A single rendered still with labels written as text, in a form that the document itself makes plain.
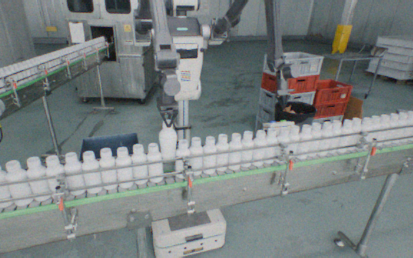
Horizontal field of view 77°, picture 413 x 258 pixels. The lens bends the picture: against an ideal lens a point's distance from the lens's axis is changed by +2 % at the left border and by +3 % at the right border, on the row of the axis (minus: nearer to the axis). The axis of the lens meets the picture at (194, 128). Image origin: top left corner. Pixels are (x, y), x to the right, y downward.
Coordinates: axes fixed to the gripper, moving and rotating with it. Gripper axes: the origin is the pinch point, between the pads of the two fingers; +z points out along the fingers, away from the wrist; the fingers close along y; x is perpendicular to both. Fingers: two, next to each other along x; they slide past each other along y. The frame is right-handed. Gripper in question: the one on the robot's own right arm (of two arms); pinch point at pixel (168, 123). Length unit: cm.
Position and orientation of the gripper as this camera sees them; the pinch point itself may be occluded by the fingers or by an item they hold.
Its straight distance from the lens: 98.6
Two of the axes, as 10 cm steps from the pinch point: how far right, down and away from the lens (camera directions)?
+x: 9.6, -1.1, 2.7
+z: -0.2, 9.0, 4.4
